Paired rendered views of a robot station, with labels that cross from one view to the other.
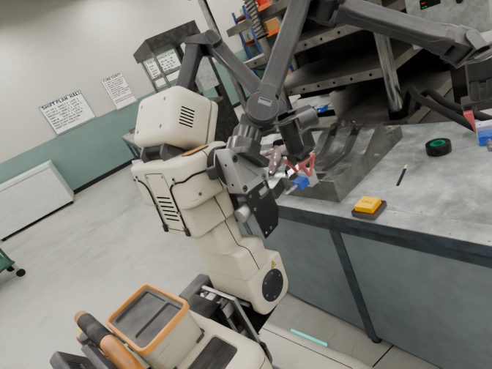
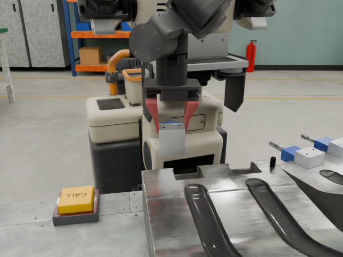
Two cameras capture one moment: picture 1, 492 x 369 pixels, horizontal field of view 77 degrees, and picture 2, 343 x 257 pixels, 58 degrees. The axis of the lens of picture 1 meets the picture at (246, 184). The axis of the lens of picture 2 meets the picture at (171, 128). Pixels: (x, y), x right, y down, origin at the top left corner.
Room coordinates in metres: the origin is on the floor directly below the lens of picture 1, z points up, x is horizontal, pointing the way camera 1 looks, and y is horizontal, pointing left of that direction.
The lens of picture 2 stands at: (1.17, -0.72, 1.18)
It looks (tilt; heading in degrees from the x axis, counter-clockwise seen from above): 22 degrees down; 111
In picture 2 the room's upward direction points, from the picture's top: straight up
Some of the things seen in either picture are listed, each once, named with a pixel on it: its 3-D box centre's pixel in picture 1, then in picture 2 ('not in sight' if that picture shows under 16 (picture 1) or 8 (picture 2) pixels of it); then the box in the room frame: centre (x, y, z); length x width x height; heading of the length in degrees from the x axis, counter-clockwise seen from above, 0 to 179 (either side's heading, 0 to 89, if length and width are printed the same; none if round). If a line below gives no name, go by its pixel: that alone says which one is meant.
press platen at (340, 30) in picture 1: (325, 31); not in sight; (2.17, -0.91, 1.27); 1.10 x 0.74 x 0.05; 31
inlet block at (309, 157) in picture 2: not in sight; (291, 154); (1.20, -0.03, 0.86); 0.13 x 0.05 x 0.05; 138
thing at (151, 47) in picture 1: (189, 93); not in sight; (6.09, 0.24, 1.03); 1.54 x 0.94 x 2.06; 20
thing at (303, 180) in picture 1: (298, 184); (170, 129); (0.95, -0.16, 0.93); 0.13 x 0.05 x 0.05; 114
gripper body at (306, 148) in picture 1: (293, 145); (171, 72); (0.97, -0.20, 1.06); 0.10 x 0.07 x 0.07; 24
